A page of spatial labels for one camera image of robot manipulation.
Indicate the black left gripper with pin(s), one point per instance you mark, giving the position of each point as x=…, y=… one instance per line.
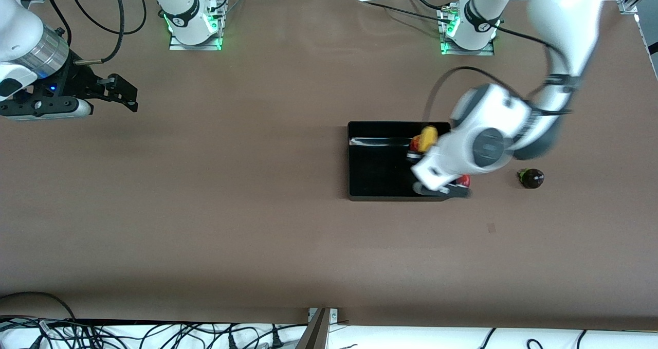
x=408, y=158

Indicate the silver metal bracket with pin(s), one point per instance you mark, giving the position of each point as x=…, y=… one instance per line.
x=333, y=315

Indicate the black plastic box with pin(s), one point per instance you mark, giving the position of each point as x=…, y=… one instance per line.
x=380, y=169

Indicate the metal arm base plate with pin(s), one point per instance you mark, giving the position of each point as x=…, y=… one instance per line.
x=486, y=51
x=175, y=46

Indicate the yellow banana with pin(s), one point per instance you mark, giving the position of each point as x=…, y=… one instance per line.
x=430, y=135

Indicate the dark purple round fruit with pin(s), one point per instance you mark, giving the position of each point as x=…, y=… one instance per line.
x=532, y=179

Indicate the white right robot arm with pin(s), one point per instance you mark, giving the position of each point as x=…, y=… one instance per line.
x=180, y=4

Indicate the grey metal bar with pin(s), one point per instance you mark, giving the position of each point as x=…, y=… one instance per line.
x=314, y=333

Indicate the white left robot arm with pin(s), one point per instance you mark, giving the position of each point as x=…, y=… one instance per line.
x=493, y=133

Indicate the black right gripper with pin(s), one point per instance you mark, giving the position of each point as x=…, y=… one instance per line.
x=78, y=80

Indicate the red yellow mango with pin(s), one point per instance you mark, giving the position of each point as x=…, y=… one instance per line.
x=465, y=181

